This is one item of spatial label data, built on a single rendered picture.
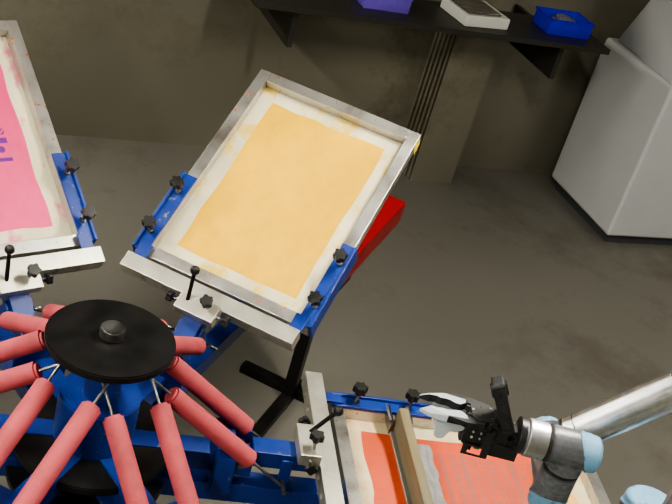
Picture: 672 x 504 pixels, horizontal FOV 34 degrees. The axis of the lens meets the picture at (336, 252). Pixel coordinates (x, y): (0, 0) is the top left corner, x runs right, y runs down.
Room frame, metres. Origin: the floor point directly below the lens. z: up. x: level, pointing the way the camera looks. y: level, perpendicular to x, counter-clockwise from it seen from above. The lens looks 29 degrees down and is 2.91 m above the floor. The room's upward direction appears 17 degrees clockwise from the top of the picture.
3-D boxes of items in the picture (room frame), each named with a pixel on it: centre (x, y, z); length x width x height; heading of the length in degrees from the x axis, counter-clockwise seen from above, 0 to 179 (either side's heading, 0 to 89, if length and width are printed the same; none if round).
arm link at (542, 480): (1.77, -0.55, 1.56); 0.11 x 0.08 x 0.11; 4
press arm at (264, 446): (2.25, -0.02, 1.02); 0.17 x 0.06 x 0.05; 106
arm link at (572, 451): (1.75, -0.55, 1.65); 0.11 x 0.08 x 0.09; 94
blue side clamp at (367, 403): (2.60, -0.26, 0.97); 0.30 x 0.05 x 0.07; 106
